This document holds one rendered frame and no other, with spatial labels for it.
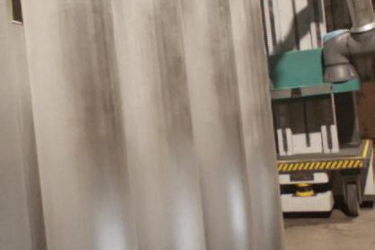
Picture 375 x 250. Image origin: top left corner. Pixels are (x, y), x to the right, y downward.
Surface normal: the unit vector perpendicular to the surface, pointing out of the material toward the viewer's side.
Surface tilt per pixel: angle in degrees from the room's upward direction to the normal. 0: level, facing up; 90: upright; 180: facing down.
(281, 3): 90
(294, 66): 90
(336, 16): 90
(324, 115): 90
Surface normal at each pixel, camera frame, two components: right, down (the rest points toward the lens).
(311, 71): -0.38, 0.04
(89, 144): 0.37, -0.04
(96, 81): 0.63, -0.07
